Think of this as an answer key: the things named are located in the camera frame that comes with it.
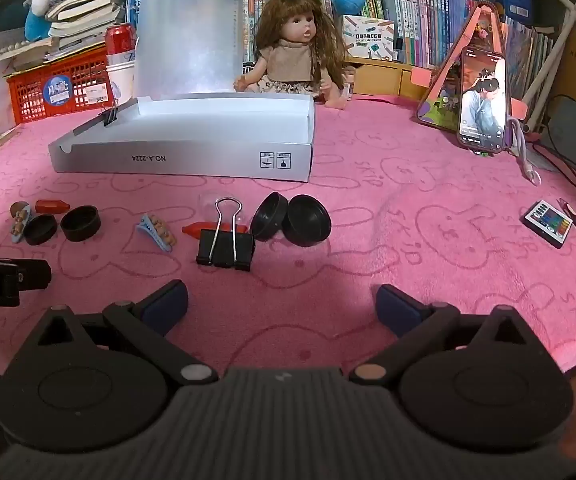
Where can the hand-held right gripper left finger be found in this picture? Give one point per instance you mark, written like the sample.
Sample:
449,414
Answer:
166,306

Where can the blue beaded hair clip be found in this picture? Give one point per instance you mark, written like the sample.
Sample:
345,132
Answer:
153,232

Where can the small black binder clip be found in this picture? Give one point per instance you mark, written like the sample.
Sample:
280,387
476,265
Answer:
109,117

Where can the smartphone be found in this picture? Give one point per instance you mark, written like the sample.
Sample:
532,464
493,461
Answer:
483,105

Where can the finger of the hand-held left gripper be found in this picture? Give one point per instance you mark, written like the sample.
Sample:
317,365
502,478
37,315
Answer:
35,275

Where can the small colourful card box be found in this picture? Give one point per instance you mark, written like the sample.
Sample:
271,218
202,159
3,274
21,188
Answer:
548,223

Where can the blue bear hair clip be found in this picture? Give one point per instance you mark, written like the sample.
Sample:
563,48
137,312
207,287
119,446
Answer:
19,225

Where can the white paper cup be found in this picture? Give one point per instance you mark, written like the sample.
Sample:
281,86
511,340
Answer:
120,80

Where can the translucent clipboard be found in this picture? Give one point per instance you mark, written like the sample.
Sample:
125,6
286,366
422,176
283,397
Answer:
187,35

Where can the red plastic basket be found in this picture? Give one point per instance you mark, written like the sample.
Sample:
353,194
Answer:
27,95

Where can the stack of worn books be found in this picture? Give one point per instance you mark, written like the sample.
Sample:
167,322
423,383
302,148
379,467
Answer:
82,25

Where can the dark grey pouch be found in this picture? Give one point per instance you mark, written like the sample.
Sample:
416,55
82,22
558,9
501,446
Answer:
573,125

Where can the large black binder clip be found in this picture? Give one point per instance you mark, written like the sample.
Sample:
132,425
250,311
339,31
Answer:
222,251

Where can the pink rabbit-print towel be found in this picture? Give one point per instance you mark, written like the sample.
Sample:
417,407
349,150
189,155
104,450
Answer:
368,210

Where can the blue and grey plush toy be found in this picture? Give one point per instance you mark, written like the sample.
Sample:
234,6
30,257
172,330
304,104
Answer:
37,15

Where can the wooden drawer box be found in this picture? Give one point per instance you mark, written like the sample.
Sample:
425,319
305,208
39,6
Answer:
383,80

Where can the row of thin booklets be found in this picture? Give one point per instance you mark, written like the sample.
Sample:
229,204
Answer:
528,55

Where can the white cardboard box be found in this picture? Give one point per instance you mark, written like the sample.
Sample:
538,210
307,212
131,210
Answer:
192,162

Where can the clear plastic lid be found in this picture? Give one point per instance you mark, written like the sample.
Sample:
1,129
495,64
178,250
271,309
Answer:
208,205

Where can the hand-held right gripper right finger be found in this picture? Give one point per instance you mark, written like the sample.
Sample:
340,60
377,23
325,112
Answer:
397,307

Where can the brown-haired doll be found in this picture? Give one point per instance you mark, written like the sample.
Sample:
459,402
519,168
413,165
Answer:
293,55

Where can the red soda can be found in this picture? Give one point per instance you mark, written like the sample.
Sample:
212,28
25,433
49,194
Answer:
120,40

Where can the white printed box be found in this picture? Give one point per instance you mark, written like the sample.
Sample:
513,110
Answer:
368,35

